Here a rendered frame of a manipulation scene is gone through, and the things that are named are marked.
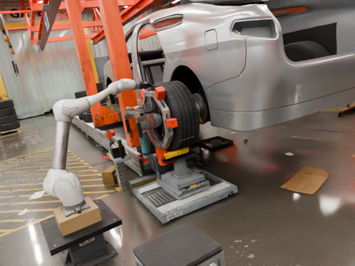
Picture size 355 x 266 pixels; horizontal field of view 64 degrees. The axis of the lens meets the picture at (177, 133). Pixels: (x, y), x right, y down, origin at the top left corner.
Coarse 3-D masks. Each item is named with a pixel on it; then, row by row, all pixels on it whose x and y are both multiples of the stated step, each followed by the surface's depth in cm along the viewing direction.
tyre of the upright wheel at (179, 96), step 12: (156, 84) 264; (168, 84) 259; (180, 84) 260; (168, 96) 247; (180, 96) 249; (192, 96) 254; (180, 108) 245; (192, 108) 251; (180, 120) 245; (192, 120) 250; (156, 132) 293; (180, 132) 249; (192, 132) 256; (180, 144) 259; (192, 144) 275
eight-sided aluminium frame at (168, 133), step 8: (144, 96) 273; (152, 96) 255; (160, 104) 246; (144, 112) 288; (168, 112) 245; (152, 128) 292; (152, 136) 286; (168, 136) 249; (160, 144) 270; (168, 144) 262
